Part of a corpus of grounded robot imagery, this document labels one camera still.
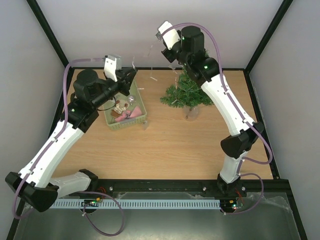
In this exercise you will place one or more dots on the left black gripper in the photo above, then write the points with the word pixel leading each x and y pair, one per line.
pixel 125 81

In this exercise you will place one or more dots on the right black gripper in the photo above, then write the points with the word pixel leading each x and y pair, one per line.
pixel 167 54

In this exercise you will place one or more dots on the green plastic basket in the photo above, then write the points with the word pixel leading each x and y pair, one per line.
pixel 107 108

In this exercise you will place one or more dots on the small green christmas tree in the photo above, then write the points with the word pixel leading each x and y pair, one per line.
pixel 185 94

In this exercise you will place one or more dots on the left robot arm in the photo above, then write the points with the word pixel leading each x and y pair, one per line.
pixel 34 183

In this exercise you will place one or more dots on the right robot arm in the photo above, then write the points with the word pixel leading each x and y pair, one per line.
pixel 187 46

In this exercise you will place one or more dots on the brown gingerbread ornament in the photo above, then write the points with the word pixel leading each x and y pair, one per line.
pixel 120 107

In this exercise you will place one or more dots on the pink ornaments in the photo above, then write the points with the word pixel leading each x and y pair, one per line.
pixel 127 114

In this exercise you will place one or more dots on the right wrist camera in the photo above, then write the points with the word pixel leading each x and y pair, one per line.
pixel 170 37

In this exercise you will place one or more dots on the white slotted cable duct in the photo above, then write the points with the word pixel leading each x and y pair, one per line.
pixel 139 204

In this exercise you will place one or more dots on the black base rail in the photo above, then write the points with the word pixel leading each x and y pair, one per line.
pixel 206 188

